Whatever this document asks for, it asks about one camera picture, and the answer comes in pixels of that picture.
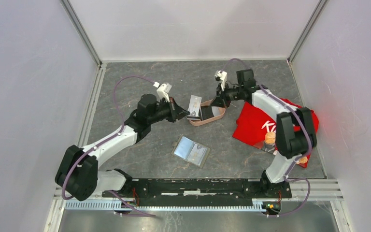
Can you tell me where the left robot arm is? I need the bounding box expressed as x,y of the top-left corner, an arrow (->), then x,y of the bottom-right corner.
55,94 -> 189,201

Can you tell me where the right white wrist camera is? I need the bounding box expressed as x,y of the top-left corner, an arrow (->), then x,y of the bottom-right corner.
214,70 -> 228,90

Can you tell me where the red printed t-shirt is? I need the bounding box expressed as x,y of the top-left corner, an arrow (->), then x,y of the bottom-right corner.
232,97 -> 320,169

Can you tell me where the grey card holder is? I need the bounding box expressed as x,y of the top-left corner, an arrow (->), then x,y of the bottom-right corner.
171,135 -> 211,168

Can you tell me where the aluminium frame rail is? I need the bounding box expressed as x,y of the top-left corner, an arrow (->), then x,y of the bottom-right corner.
54,178 -> 344,212

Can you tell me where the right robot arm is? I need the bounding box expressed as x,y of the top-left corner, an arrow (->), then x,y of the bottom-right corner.
211,69 -> 317,197

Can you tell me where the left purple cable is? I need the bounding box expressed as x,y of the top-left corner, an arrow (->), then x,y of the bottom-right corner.
61,75 -> 156,218

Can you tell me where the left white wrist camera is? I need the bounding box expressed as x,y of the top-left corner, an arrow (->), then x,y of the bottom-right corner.
153,82 -> 172,102

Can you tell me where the pink oval tray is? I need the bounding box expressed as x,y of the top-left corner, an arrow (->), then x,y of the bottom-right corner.
186,100 -> 226,127

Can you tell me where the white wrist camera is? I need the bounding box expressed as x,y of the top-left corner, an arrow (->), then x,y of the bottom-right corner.
214,70 -> 228,90
153,82 -> 172,102

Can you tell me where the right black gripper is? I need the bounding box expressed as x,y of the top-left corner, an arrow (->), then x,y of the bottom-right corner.
210,81 -> 244,108

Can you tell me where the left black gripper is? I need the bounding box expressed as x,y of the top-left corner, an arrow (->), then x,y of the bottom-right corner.
148,96 -> 190,124

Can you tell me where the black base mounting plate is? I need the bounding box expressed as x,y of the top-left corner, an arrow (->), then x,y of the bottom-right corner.
116,178 -> 292,207

